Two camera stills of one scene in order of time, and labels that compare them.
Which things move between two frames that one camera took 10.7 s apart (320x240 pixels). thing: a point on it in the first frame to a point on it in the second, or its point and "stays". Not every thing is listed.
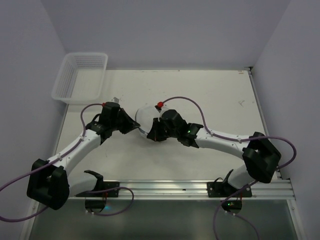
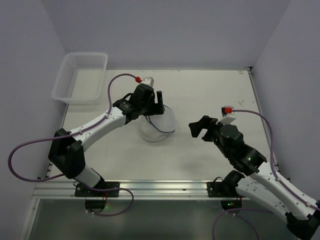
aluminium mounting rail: [264, 188] stays
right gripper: [158, 128] to [207, 131]
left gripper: [122, 120] to [155, 109]
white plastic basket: [80, 78] stays
